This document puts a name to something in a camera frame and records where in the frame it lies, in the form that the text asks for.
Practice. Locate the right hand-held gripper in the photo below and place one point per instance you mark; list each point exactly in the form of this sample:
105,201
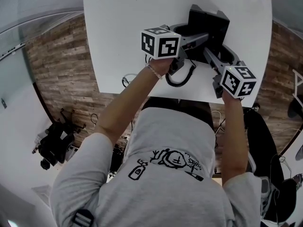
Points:
239,81

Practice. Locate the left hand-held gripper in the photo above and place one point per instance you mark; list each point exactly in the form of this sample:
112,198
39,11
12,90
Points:
163,46

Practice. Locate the black plastic box-shaped part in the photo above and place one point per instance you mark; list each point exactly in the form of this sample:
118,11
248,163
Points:
208,20

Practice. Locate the person's right forearm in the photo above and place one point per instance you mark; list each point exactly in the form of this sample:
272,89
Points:
233,138

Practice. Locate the person's left forearm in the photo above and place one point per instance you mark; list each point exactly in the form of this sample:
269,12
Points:
127,103

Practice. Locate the white table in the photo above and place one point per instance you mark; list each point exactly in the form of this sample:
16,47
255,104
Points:
118,44

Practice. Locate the black office chair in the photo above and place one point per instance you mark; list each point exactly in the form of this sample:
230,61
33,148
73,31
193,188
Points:
54,141
260,131

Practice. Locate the dark round table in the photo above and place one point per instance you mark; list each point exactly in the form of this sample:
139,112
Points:
296,107

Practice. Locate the grey printed t-shirt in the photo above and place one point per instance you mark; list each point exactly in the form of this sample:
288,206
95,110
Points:
165,197

